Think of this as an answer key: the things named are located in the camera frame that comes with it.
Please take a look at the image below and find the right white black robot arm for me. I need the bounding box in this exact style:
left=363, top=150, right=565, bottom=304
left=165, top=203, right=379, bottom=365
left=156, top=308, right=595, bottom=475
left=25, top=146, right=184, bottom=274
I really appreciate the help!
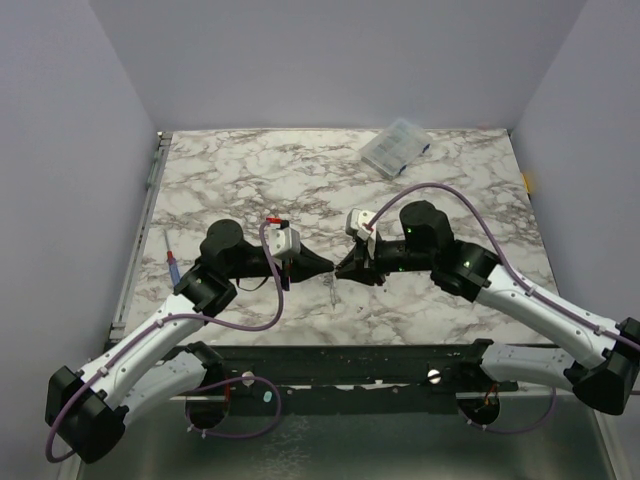
left=336, top=201, right=639, bottom=415

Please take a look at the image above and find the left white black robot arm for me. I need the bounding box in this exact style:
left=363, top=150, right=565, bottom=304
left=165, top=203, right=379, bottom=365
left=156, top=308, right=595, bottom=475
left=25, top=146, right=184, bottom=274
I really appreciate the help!
left=45, top=218, right=334, bottom=464

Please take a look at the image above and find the red blue screwdriver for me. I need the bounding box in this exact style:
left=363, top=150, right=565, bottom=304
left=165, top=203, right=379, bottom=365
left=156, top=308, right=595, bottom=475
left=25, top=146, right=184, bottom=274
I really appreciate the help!
left=163, top=230, right=181, bottom=287

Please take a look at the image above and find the clear plastic organizer box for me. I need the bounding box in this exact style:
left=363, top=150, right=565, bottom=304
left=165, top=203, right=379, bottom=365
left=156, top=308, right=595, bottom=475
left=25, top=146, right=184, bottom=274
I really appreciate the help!
left=360, top=119, right=432, bottom=179

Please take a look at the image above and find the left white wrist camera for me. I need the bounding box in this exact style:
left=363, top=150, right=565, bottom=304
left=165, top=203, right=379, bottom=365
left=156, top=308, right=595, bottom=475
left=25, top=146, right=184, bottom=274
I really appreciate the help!
left=268, top=225, right=301, bottom=260

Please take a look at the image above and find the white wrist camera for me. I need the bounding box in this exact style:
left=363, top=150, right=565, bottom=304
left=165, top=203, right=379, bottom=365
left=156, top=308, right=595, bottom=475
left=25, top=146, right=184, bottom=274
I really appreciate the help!
left=268, top=225, right=301, bottom=260
left=345, top=208, right=376, bottom=241

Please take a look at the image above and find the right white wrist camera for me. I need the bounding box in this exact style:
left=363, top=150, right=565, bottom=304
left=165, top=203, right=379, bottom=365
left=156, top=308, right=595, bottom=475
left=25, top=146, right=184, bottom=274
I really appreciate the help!
left=345, top=208, right=376, bottom=241

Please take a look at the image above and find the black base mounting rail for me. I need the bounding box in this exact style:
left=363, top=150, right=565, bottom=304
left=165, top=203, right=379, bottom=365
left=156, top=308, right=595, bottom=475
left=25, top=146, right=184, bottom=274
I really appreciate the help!
left=168, top=340, right=497, bottom=415

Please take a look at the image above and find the yellow tag on wall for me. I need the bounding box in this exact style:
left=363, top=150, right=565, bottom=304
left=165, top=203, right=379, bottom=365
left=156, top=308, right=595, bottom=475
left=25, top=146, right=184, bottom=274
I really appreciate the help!
left=522, top=173, right=533, bottom=195

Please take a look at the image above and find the aluminium side rail left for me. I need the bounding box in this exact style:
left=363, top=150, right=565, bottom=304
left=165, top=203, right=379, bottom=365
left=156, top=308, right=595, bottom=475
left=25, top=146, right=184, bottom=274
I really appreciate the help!
left=98, top=132, right=173, bottom=353

